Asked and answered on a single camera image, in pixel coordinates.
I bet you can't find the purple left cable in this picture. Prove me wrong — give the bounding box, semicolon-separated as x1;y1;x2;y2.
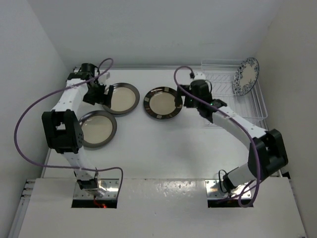
13;58;124;196

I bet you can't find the metal base plate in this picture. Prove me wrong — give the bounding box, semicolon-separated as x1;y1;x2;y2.
205;179;252;200
73;178;119;200

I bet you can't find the dark patterned rim plate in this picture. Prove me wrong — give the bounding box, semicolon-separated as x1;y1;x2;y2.
143;86;183;120

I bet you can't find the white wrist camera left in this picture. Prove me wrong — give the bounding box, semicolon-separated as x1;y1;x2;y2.
98;72;110;85

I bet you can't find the black base cable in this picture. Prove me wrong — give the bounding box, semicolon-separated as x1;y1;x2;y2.
217;169;232;199

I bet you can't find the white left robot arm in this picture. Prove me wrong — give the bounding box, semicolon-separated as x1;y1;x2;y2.
42;63;114;198

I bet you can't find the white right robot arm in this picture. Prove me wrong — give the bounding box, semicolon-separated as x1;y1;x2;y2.
175;72;288;193

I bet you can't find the blue floral plate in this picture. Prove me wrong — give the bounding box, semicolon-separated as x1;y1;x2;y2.
232;57;260;96

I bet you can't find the white wire dish rack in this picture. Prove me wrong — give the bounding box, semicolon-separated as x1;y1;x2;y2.
201;59;267;128

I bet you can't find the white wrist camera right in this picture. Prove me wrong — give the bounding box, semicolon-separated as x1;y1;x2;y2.
190;71;206;80

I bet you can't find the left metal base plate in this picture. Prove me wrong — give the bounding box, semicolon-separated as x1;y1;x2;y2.
73;178;119;200

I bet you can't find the grey rim cream plate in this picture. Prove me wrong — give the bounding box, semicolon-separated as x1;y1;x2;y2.
79;110;117;149
102;82;140;115

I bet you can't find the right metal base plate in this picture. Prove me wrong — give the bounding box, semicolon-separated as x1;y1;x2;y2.
205;179;252;200

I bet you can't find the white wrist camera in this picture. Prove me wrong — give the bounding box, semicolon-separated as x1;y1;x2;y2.
98;72;110;85
190;71;206;80

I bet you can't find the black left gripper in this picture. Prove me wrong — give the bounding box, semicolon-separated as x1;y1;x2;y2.
83;81;112;108

